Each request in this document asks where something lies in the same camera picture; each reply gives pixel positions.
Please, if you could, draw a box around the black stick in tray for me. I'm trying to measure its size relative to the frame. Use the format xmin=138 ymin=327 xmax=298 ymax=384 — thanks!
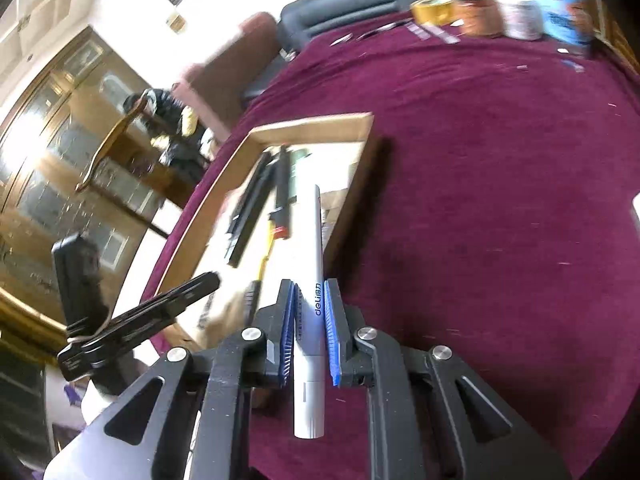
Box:
xmin=224 ymin=151 xmax=276 ymax=268

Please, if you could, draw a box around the yellow handled utility knife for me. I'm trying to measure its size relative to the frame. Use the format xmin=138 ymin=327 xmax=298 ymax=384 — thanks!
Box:
xmin=243 ymin=221 xmax=276 ymax=327

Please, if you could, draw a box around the brown armchair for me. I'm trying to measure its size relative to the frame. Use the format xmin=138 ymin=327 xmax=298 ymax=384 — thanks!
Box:
xmin=171 ymin=12 xmax=280 ymax=143

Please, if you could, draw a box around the yellow tape roll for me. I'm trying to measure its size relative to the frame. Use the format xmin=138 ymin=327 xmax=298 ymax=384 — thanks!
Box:
xmin=410 ymin=0 xmax=456 ymax=26

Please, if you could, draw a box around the white Deli marker pen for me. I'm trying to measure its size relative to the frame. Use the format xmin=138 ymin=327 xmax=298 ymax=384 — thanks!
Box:
xmin=293 ymin=182 xmax=326 ymax=440

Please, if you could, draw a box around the shallow cardboard tray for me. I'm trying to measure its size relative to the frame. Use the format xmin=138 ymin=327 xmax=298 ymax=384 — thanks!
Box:
xmin=143 ymin=113 xmax=378 ymax=354

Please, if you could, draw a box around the wooden chair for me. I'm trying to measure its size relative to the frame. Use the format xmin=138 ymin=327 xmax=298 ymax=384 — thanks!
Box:
xmin=75 ymin=89 xmax=209 ymax=238

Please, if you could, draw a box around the blue snack box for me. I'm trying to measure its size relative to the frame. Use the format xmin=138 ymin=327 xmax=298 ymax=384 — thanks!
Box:
xmin=538 ymin=0 xmax=593 ymax=48

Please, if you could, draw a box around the brown round container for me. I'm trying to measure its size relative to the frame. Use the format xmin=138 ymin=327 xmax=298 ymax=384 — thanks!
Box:
xmin=454 ymin=0 xmax=504 ymax=37

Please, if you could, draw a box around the operator left hand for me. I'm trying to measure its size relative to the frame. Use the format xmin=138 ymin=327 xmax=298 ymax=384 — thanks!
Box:
xmin=80 ymin=380 xmax=117 ymax=426

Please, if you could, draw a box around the maroon tablecloth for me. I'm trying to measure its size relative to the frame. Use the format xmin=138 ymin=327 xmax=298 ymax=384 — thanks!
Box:
xmin=144 ymin=22 xmax=639 ymax=479

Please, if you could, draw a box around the wooden glass cabinet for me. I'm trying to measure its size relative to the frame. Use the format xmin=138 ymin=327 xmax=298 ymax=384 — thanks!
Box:
xmin=1 ymin=28 xmax=164 ymax=323

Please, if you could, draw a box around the white round container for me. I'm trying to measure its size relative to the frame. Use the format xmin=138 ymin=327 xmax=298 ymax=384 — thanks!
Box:
xmin=499 ymin=0 xmax=544 ymax=41

